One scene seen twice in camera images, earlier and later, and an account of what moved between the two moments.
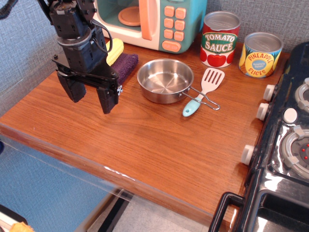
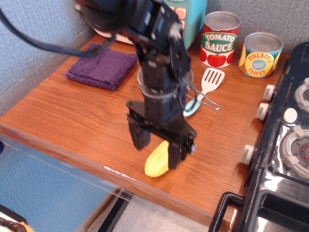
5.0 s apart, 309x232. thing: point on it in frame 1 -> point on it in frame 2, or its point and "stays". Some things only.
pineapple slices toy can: x=260 y=54 stays
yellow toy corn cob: x=118 y=47 -> x=157 y=163
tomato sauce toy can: x=220 y=32 stays
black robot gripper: x=85 y=60 -> x=165 y=116
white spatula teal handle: x=210 y=78 stays
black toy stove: x=276 y=197 stays
